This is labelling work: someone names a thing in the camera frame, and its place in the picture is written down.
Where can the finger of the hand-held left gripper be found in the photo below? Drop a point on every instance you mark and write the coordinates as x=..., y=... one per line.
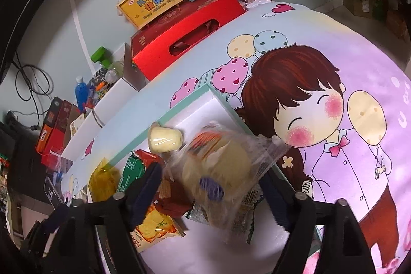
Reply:
x=53, y=224

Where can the red white biscuit packet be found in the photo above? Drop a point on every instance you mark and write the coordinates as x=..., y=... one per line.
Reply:
x=173, y=200

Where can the clear round bottle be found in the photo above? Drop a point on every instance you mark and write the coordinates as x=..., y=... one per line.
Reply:
x=114, y=71

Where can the dark red box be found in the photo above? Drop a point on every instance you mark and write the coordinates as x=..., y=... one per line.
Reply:
x=62, y=120

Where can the orange box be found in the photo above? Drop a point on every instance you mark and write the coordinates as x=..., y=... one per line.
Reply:
x=46, y=132

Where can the small yellow cake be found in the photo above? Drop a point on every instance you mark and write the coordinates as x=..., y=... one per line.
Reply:
x=163, y=140

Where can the blue bottle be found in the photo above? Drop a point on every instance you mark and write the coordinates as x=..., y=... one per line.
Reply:
x=82, y=94

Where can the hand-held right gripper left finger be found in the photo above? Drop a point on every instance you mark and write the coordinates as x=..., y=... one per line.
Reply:
x=146, y=189

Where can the smartphone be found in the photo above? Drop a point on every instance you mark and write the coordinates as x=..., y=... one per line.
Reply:
x=53, y=192

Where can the orange yellow snack packet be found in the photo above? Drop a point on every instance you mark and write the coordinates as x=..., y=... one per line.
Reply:
x=154, y=227

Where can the small brown cardboard box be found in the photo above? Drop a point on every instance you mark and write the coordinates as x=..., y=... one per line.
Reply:
x=74, y=126

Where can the pale barcode snack packet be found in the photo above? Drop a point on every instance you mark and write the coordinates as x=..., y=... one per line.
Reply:
x=251, y=198

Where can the clear packet with round bun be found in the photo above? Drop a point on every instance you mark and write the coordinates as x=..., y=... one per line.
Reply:
x=221, y=171

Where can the yellow clear snack packet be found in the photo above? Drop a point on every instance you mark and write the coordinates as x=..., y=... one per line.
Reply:
x=102, y=179

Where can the green snack packet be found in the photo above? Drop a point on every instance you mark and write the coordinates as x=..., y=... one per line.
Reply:
x=130, y=173

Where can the green dumbbell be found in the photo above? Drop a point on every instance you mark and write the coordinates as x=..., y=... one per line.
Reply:
x=100, y=54

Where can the pile of small toys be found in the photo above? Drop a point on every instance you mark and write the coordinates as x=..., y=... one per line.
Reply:
x=98, y=86

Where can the red gift box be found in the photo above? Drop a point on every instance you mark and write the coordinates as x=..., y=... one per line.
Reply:
x=192, y=33

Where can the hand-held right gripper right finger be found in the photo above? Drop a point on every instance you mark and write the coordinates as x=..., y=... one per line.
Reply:
x=277, y=206

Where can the teal shallow box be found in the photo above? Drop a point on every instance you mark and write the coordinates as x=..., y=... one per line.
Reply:
x=199, y=107

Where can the printed blanket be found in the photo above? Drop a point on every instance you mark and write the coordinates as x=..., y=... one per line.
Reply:
x=353, y=84

